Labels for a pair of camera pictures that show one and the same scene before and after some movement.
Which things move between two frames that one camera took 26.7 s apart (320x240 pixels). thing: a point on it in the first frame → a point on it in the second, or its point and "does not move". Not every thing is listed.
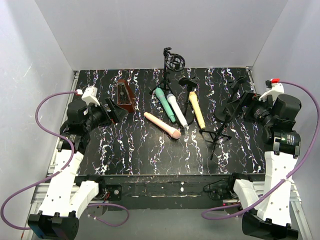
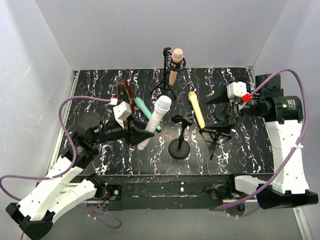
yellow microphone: x=193 y=97 does not move
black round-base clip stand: x=190 y=82 → x=179 y=148
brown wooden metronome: x=124 y=98 does not move
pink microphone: x=173 y=132 → x=177 y=55
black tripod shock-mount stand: x=175 y=62 does not move
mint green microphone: x=161 y=95 → x=141 y=104
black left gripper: x=108 y=110 → x=128 y=132
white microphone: x=177 y=109 → x=162 y=105
